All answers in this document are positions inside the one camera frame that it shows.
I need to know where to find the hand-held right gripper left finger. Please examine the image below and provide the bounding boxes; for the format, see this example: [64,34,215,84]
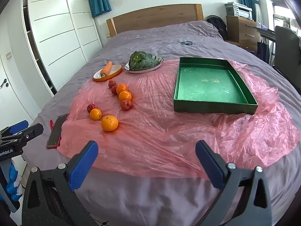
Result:
[22,141,99,226]

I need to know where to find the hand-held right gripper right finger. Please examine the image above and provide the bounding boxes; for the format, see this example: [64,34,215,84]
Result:
[196,140,279,226]

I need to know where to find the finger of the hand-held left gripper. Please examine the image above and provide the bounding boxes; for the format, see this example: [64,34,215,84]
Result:
[0,120,29,139]
[14,123,44,146]

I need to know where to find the orange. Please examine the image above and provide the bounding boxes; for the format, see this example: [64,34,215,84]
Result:
[90,108,103,121]
[119,91,132,102]
[101,115,119,132]
[116,83,128,95]

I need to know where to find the green tray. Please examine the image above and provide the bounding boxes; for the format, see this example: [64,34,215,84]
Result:
[173,56,259,115]

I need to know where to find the person's left hand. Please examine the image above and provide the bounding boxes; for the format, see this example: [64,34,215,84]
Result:
[7,163,23,202]

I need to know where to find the smartphone with red case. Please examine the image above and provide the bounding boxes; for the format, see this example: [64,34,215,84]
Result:
[46,113,69,149]

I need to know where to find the white door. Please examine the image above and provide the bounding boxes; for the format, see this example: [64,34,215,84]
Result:
[0,48,36,129]

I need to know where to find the pink plastic sheet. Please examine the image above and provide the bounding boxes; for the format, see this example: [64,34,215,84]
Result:
[56,58,301,180]

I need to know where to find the orange oval dish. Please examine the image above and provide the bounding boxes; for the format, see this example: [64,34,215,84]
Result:
[93,64,123,82]

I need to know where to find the carrot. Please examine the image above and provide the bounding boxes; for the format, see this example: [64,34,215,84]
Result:
[100,61,113,79]

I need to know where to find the white wardrobe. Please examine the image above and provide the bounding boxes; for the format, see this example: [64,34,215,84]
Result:
[22,0,103,95]

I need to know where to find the silver oval plate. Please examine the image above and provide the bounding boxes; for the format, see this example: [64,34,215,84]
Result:
[124,56,164,74]

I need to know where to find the bok choy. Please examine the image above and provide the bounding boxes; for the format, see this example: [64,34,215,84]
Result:
[128,50,157,72]

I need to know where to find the navy paper bag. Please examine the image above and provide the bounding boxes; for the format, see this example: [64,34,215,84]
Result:
[256,38,271,64]

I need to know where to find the black backpack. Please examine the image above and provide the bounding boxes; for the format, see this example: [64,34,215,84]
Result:
[206,15,228,40]

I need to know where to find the wooden dresser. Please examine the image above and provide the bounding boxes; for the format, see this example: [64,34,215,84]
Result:
[226,15,267,53]

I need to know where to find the black chair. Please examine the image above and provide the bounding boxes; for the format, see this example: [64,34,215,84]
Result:
[272,25,301,90]

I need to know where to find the glass desk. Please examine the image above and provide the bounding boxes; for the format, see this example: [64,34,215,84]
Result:
[255,22,284,38]

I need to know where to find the white printer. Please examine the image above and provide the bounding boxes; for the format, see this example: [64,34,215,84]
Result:
[224,2,253,21]

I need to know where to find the window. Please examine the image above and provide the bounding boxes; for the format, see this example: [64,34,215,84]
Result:
[259,0,301,29]

